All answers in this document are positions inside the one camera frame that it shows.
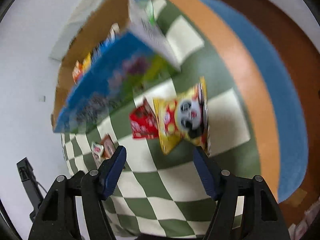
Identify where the red small snack packet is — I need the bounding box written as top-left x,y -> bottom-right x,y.
129,98 -> 159,139

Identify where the yellow panda snack bag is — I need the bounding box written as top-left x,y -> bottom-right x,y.
153,77 -> 210,155

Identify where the yellow chocolate snack bag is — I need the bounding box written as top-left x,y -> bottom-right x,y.
82,53 -> 92,73

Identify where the small white pink packet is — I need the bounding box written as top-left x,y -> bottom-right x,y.
91,142 -> 104,163

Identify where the brown small snack packet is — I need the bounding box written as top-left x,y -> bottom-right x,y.
100,134 -> 116,159

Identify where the green white checkered cushion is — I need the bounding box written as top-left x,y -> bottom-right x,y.
62,38 -> 261,238

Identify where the blue bed sheet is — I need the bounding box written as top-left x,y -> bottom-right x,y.
145,0 -> 308,202

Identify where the orange red snack bag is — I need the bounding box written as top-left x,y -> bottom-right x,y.
72,61 -> 84,84

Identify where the brown cardboard box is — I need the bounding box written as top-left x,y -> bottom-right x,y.
51,0 -> 181,133

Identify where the white wall switch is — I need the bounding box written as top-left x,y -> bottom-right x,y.
39,95 -> 46,102

